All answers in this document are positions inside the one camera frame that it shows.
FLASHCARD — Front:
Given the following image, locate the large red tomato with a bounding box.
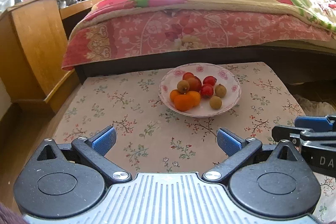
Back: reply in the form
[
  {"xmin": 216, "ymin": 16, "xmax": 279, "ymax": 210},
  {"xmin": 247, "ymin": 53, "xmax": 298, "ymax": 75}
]
[{"xmin": 187, "ymin": 76, "xmax": 202, "ymax": 92}]

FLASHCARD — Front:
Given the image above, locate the wooden nightstand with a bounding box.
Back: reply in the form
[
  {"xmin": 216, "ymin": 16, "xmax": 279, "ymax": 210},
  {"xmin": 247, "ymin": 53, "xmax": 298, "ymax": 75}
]
[{"xmin": 1, "ymin": 0, "xmax": 102, "ymax": 113}]

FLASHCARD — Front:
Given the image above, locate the front orange on plate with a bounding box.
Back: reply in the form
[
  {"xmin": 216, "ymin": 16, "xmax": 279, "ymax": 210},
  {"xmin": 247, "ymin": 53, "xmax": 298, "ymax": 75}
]
[{"xmin": 186, "ymin": 90, "xmax": 201, "ymax": 107}]

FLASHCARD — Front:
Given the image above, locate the pink floral bed sheet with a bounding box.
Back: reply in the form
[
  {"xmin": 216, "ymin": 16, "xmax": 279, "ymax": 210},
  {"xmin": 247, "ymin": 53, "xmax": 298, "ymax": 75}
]
[{"xmin": 62, "ymin": 0, "xmax": 335, "ymax": 71}]

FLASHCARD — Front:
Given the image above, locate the red cherry tomato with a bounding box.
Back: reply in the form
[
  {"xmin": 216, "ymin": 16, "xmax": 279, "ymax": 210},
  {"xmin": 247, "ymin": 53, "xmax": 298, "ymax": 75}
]
[
  {"xmin": 200, "ymin": 84, "xmax": 214, "ymax": 98},
  {"xmin": 203, "ymin": 76, "xmax": 217, "ymax": 86}
]

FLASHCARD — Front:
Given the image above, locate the dark bed frame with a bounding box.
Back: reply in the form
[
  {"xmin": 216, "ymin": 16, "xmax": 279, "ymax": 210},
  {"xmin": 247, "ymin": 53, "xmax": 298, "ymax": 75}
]
[{"xmin": 75, "ymin": 46, "xmax": 335, "ymax": 84}]

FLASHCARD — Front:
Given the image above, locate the small orange on plate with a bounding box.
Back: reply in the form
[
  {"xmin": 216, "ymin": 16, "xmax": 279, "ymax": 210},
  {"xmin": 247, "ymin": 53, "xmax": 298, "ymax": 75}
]
[{"xmin": 170, "ymin": 89, "xmax": 181, "ymax": 103}]

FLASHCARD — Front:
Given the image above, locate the brown longan fruit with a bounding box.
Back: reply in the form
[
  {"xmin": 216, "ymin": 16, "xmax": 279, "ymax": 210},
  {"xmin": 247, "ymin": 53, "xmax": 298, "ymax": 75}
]
[
  {"xmin": 209, "ymin": 96, "xmax": 222, "ymax": 110},
  {"xmin": 214, "ymin": 84, "xmax": 227, "ymax": 98},
  {"xmin": 177, "ymin": 80, "xmax": 190, "ymax": 94}
]

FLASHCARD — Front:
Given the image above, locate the cream fleece blanket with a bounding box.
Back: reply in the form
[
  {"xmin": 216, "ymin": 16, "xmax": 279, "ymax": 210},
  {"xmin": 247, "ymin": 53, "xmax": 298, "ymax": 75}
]
[{"xmin": 71, "ymin": 0, "xmax": 335, "ymax": 35}]

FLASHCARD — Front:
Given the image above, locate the white floral plate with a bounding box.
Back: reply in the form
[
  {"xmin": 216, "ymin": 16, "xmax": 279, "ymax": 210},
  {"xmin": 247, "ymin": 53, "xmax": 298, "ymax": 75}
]
[{"xmin": 158, "ymin": 63, "xmax": 242, "ymax": 118}]

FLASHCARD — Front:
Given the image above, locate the orange mandarin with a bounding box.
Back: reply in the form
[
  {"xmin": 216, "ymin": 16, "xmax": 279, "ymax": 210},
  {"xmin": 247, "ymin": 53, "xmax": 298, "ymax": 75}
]
[{"xmin": 174, "ymin": 94, "xmax": 194, "ymax": 112}]

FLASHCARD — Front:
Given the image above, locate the plastic bag on floor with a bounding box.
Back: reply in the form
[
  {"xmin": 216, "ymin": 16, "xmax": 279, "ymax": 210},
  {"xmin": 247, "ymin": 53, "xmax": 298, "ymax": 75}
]
[{"xmin": 294, "ymin": 94, "xmax": 335, "ymax": 117}]

